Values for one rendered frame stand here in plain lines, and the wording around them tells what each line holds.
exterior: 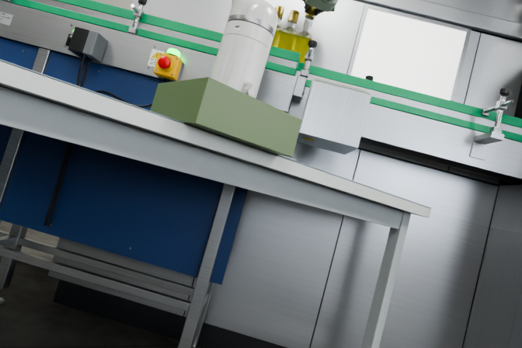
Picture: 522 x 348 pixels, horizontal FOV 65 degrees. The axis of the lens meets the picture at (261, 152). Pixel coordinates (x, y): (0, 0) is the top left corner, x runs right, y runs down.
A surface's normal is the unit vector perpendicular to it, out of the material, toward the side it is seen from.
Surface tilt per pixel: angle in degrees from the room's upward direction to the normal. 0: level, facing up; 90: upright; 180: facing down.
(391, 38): 90
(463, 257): 90
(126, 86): 90
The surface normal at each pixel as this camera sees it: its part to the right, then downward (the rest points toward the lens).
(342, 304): -0.04, -0.09
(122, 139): 0.58, 0.09
